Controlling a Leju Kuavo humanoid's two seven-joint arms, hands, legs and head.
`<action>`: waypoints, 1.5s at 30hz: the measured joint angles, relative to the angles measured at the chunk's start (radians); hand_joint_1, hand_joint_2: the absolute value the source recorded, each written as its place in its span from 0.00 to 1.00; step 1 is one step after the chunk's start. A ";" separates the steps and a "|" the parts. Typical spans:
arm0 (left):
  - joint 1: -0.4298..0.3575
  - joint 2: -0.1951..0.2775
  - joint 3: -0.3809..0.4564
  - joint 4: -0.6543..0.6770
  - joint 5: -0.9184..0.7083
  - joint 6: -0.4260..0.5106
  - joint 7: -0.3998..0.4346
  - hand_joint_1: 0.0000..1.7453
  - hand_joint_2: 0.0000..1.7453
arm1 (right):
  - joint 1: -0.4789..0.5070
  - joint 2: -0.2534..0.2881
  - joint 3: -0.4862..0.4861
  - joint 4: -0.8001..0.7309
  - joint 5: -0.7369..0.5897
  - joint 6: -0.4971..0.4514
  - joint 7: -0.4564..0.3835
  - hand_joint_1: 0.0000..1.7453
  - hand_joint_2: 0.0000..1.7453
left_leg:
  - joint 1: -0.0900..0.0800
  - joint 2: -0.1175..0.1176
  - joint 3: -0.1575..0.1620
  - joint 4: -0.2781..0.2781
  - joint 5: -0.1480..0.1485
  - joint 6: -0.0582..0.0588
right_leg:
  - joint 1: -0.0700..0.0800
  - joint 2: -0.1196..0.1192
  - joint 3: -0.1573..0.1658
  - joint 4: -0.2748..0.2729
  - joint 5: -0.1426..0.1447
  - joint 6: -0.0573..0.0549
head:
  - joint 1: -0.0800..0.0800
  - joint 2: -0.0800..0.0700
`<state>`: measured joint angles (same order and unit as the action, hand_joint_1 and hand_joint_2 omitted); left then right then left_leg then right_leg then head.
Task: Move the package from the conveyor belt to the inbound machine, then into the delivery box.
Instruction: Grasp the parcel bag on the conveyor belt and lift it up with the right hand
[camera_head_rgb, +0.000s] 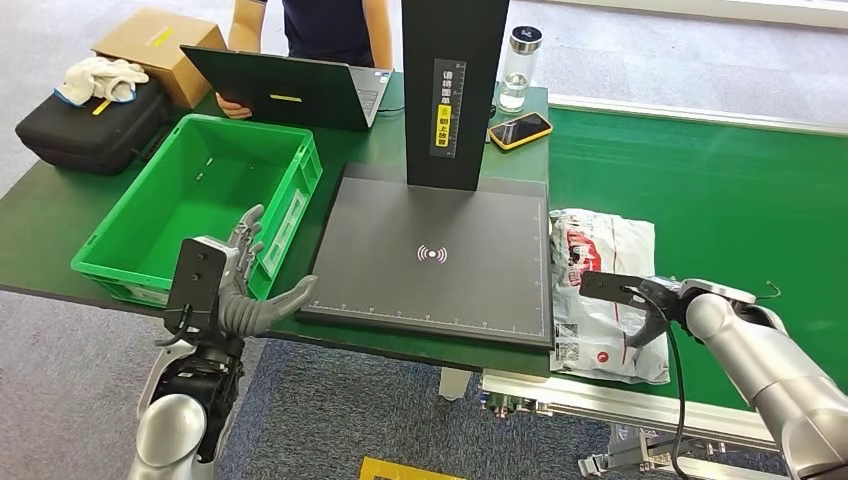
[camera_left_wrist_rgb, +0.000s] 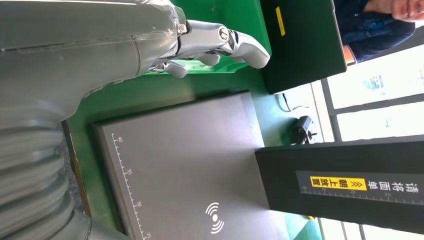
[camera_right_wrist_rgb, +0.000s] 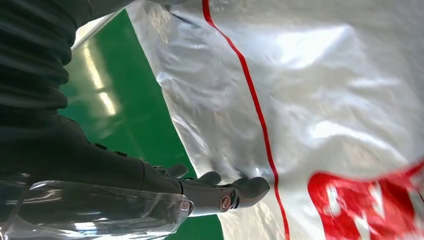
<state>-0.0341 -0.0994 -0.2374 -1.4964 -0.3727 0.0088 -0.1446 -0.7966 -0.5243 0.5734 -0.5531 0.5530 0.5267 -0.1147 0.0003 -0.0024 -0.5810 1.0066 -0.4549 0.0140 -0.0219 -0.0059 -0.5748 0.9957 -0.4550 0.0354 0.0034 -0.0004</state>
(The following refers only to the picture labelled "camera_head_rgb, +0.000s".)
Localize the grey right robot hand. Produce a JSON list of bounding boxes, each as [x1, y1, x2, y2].
[[622, 276, 687, 351]]

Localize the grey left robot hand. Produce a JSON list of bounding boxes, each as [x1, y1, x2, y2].
[[215, 203, 321, 339]]

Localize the person's right hand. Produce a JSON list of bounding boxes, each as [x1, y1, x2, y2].
[[214, 92, 254, 121]]

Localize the white plastic mailer package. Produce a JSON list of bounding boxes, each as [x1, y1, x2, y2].
[[548, 208, 672, 386]]

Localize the brown cardboard box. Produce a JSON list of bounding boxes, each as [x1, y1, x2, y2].
[[91, 7, 228, 110]]

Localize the black laptop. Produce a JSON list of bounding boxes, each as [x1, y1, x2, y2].
[[180, 44, 394, 132]]

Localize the green plastic crate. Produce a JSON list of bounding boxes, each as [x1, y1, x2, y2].
[[70, 113, 325, 309]]

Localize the person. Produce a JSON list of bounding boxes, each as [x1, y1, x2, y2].
[[214, 0, 395, 121]]

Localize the white work gloves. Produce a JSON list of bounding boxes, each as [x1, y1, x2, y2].
[[54, 56, 151, 107]]

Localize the black carrying case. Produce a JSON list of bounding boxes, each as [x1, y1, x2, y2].
[[14, 78, 172, 177]]

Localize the white table leg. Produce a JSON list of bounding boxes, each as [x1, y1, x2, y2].
[[438, 367, 472, 402]]

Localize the black scanner column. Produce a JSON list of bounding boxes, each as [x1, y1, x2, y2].
[[401, 0, 510, 193]]

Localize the smartphone with orange case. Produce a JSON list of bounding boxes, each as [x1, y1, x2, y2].
[[488, 111, 554, 152]]

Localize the glass water bottle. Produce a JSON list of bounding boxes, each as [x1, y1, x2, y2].
[[496, 25, 543, 114]]

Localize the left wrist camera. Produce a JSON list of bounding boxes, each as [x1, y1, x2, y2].
[[163, 236, 236, 336]]

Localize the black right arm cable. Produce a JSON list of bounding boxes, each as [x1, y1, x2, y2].
[[619, 284, 694, 480]]

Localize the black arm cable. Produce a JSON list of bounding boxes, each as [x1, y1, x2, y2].
[[154, 304, 197, 349], [619, 284, 694, 480]]

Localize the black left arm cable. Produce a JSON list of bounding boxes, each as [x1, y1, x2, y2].
[[154, 304, 197, 349]]

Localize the aluminium conveyor side rail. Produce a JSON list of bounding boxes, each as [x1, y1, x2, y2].
[[547, 94, 848, 137], [476, 370, 796, 480]]

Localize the black scanner base plate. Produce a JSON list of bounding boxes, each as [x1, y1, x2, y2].
[[296, 162, 555, 351]]

